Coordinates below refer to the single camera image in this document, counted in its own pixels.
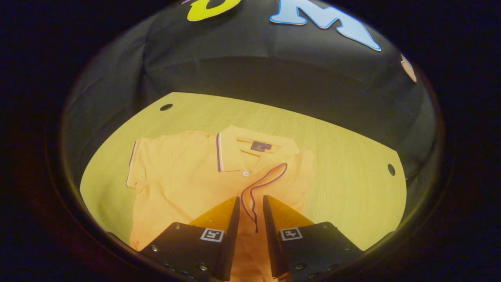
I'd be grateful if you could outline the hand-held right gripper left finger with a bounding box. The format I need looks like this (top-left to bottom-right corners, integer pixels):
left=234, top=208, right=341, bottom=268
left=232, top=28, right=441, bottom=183
left=139, top=196, right=240, bottom=282

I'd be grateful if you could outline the orange T-shirt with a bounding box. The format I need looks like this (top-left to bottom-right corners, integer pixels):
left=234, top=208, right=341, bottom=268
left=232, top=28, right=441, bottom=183
left=125, top=125, right=315, bottom=282

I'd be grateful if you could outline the black backdrop cloth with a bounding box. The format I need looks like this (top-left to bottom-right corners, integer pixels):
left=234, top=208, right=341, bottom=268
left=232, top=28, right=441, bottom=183
left=61, top=0, right=439, bottom=188

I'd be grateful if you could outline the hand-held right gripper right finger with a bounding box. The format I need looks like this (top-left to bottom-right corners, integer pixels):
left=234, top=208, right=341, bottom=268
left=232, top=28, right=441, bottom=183
left=262, top=195, right=364, bottom=282

